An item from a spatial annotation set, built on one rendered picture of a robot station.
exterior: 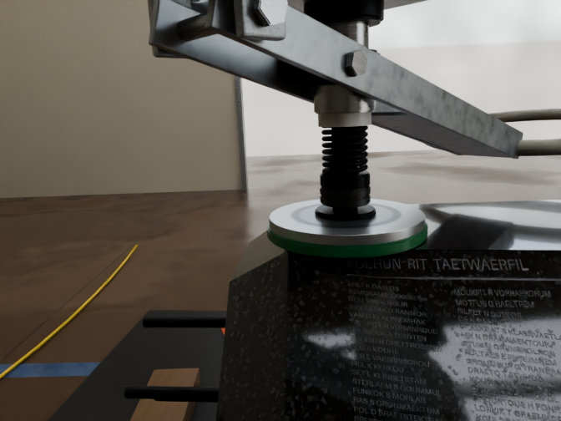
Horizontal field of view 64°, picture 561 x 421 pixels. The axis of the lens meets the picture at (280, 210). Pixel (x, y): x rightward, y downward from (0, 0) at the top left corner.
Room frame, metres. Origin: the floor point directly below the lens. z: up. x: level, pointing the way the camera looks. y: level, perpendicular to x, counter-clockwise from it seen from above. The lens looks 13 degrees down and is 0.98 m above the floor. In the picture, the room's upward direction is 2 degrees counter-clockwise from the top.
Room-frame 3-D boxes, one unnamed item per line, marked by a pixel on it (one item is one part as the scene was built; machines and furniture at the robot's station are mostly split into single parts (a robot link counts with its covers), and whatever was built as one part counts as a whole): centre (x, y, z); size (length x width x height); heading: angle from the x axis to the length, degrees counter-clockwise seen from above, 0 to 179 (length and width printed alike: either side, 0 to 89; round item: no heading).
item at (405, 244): (0.61, -0.09, 0.82); 0.22 x 0.22 x 0.04
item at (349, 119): (0.61, -0.09, 0.97); 0.07 x 0.07 x 0.04
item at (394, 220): (0.61, -0.09, 0.82); 0.21 x 0.21 x 0.01
